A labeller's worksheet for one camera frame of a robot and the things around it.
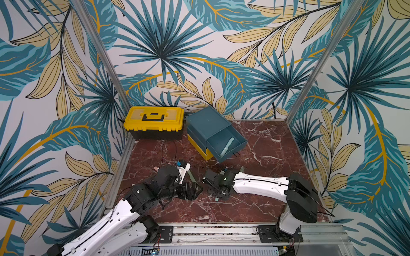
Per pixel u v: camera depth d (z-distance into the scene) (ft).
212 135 2.71
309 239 2.41
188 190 1.93
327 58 2.78
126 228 1.52
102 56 2.73
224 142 2.86
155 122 3.05
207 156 3.04
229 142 2.89
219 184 2.00
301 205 1.40
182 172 2.08
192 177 2.95
